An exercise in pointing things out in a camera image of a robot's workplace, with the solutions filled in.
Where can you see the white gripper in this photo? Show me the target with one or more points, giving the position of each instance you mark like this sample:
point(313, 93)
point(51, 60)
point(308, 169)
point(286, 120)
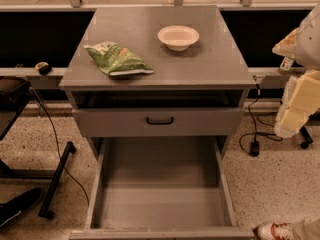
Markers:
point(308, 47)

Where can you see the green jalapeno chip bag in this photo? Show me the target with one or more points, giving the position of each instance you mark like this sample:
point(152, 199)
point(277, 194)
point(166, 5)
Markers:
point(116, 60)

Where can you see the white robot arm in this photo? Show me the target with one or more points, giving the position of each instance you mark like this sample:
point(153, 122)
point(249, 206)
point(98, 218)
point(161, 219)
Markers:
point(307, 48)

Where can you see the closed grey upper drawer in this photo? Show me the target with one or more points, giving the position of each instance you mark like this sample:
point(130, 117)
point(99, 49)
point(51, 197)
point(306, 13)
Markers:
point(124, 122)

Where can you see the grey drawer cabinet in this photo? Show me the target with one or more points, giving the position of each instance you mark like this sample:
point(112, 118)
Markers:
point(210, 74)

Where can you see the open grey lower drawer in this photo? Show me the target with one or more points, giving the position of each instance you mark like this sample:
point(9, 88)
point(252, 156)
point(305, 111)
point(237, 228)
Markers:
point(161, 188)

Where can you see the black wheeled stand leg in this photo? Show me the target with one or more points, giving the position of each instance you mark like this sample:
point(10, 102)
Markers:
point(307, 138)

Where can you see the small clear bottle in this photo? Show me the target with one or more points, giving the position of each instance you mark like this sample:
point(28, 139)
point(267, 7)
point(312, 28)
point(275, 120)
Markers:
point(285, 65)

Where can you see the white and red sneaker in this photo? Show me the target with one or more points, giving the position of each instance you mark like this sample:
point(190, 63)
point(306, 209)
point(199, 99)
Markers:
point(275, 231)

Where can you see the white paper bowl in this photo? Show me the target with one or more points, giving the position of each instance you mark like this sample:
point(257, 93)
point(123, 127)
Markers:
point(178, 37)

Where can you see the black tape measure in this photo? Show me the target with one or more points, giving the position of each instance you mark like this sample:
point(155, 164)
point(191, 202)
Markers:
point(43, 68)

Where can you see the black shoe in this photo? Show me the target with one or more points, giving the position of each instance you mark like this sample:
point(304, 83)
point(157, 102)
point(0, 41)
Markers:
point(17, 205)

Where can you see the black drawer handle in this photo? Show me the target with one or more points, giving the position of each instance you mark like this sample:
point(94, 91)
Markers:
point(151, 121)

